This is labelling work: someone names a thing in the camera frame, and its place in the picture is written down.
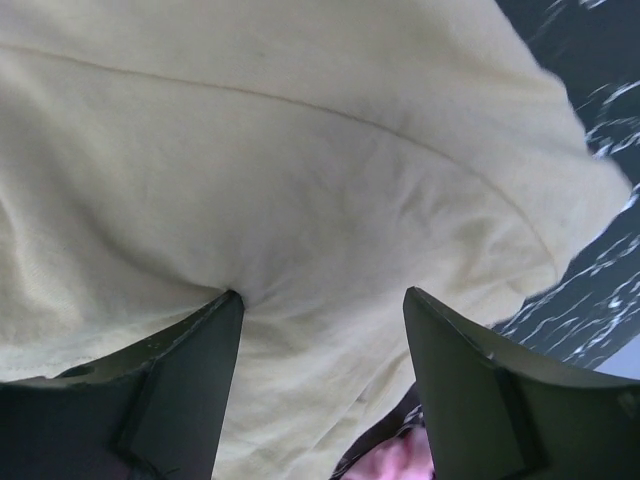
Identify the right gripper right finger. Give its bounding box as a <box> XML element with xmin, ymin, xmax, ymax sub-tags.
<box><xmin>403</xmin><ymin>288</ymin><xmax>639</xmax><ymax>480</ymax></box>

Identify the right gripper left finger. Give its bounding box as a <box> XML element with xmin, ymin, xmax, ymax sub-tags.
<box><xmin>1</xmin><ymin>292</ymin><xmax>244</xmax><ymax>479</ymax></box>

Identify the folded pink t shirt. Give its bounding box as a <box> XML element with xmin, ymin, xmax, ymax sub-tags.
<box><xmin>342</xmin><ymin>427</ymin><xmax>436</xmax><ymax>480</ymax></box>

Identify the beige t shirt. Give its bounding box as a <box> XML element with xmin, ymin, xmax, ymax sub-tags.
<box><xmin>1</xmin><ymin>1</ymin><xmax>632</xmax><ymax>479</ymax></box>

